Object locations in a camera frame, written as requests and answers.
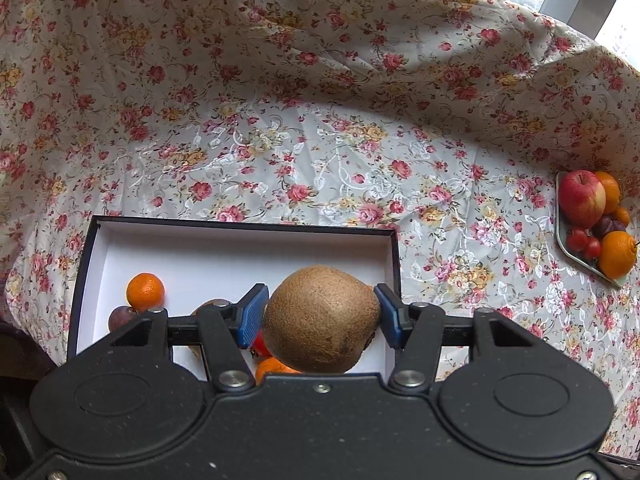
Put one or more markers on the red apple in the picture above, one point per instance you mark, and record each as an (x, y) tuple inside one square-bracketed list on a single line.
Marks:
[(580, 199)]

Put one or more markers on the brown kiwi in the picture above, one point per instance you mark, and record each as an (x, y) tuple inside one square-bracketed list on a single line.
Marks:
[(320, 320), (215, 305)]

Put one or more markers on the medium mandarin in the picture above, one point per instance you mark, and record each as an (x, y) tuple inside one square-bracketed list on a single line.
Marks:
[(272, 368)]

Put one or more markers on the floral tablecloth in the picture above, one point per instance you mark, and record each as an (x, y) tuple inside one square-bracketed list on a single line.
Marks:
[(300, 110)]

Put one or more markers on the small mandarin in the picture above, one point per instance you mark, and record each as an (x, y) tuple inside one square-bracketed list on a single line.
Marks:
[(145, 291)]

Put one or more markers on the large red tomato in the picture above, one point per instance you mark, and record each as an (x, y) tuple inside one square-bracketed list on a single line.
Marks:
[(260, 347)]

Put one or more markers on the round orange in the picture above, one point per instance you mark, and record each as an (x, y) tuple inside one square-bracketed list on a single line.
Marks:
[(611, 191)]

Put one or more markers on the grey window frame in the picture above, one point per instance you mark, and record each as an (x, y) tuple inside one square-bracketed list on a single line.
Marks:
[(580, 0)]

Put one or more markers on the black box white inside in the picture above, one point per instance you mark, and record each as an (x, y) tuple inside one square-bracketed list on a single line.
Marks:
[(225, 255)]

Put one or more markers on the pale green tray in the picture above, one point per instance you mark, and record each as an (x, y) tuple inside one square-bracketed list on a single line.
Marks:
[(565, 246)]

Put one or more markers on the large knobbed orange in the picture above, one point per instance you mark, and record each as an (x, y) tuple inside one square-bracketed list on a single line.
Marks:
[(617, 256)]

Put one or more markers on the small red tomato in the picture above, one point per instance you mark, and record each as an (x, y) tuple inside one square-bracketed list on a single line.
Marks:
[(594, 249), (576, 240)]

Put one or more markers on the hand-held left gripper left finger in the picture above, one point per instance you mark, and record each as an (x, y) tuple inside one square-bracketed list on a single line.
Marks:
[(252, 316)]

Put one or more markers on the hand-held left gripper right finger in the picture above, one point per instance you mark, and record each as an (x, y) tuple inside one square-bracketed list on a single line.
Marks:
[(387, 318)]

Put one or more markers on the dark purple plum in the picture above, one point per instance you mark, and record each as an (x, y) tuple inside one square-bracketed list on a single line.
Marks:
[(602, 225), (120, 318)]

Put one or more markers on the tiny orange fruit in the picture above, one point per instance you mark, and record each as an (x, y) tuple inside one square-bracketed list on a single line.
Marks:
[(623, 216)]

